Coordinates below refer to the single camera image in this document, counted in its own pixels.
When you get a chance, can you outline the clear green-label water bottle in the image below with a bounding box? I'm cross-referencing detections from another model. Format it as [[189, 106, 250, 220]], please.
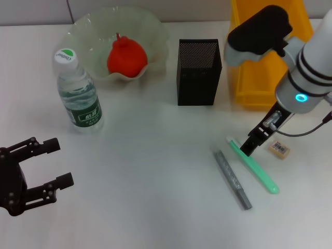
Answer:
[[53, 47, 104, 133]]

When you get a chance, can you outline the grey right arm cable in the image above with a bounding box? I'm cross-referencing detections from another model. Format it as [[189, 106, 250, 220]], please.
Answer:
[[269, 111, 332, 137]]

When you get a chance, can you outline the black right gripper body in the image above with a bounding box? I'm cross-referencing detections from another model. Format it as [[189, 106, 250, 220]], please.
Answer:
[[247, 102, 295, 147]]

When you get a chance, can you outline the grey marker pen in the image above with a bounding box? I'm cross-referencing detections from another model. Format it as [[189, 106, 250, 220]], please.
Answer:
[[213, 149, 253, 210]]

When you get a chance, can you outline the black mesh pen holder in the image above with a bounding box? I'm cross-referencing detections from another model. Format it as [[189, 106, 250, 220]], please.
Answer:
[[177, 38, 223, 106]]

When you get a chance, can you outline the mint green pen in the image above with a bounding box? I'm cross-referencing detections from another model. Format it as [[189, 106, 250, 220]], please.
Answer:
[[226, 134, 280, 195]]

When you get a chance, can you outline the translucent wavy fruit bowl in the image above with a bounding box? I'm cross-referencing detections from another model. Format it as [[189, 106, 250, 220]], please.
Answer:
[[53, 7, 170, 83]]

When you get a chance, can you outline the beige barcode eraser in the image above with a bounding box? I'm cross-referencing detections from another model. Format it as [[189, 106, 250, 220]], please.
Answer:
[[267, 139, 291, 159]]

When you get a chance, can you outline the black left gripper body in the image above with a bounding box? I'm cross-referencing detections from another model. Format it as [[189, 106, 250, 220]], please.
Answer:
[[0, 147, 28, 217]]

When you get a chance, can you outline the yellow plastic bin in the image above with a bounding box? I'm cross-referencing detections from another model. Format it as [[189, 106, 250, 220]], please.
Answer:
[[227, 0, 314, 108]]

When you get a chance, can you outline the orange-red toy fruit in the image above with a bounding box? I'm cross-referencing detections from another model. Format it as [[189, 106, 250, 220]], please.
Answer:
[[107, 33, 148, 78]]

